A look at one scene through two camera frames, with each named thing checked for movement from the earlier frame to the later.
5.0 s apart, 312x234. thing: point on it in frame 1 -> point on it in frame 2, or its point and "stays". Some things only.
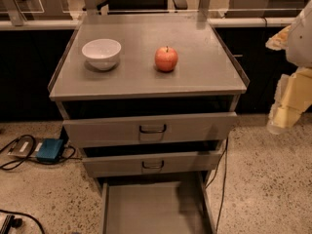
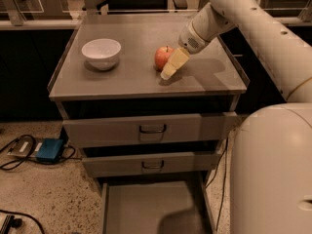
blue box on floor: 49,149 stays
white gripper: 301,42 -> 190,40
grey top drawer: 151,130 stays
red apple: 166,58 stays
